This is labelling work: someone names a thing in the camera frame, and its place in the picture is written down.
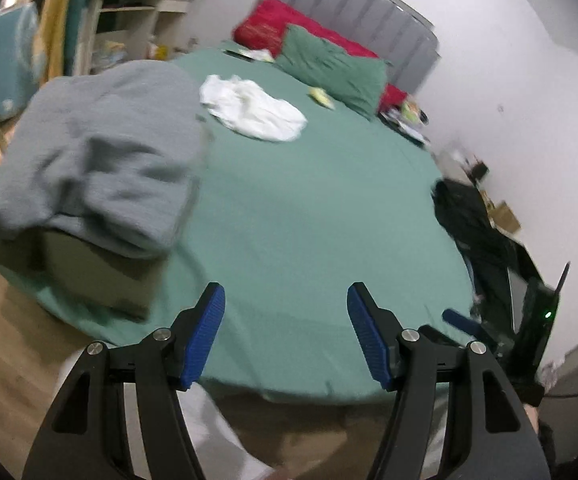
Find beige computer desk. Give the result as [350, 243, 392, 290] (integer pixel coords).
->
[86, 0, 192, 76]

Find snack bag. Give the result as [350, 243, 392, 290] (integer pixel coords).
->
[401, 97, 427, 126]

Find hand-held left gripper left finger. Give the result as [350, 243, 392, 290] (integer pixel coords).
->
[22, 282, 227, 480]

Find yellow packet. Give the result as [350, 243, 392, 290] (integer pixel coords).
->
[309, 87, 336, 109]

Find trash bin with bag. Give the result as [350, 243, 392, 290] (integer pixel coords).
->
[94, 40, 130, 68]

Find cardboard box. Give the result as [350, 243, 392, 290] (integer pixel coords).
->
[489, 200, 522, 233]

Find light blue chair cover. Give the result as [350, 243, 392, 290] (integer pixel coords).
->
[0, 4, 41, 128]

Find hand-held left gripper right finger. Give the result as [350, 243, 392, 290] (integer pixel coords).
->
[346, 282, 552, 480]

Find green pillow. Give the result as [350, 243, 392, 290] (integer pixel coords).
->
[273, 23, 390, 121]

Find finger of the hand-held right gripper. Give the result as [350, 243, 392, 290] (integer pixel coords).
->
[443, 308, 496, 349]

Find black clothes pile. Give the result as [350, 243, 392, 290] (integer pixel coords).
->
[431, 177, 534, 341]

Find grey padded headboard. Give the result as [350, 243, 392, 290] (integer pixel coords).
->
[259, 0, 442, 96]

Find yellow curtain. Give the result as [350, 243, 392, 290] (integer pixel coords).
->
[39, 0, 82, 83]

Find white crumpled shirt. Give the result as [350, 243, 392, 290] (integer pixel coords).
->
[199, 74, 309, 143]

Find olive folded clothes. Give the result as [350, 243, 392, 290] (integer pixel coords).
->
[39, 230, 170, 321]

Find grey printed hoodie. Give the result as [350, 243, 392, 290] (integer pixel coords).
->
[0, 62, 210, 261]

